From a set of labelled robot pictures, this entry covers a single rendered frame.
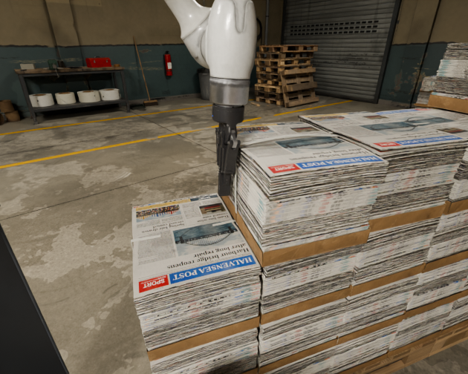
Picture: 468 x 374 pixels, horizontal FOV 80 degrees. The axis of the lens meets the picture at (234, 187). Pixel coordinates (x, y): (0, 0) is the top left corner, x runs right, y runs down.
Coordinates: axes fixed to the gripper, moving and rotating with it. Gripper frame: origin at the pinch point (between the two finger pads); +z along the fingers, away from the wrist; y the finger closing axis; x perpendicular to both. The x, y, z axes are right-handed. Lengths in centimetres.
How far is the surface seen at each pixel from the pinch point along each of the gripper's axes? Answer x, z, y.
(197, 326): 11.1, 28.7, -18.5
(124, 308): 35, 98, 56
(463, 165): -62, -8, -18
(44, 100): 175, 70, 556
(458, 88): -90, -25, 10
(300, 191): -9.2, -6.9, -20.8
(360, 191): -25.0, -5.3, -20.7
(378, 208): -36.0, 2.5, -17.6
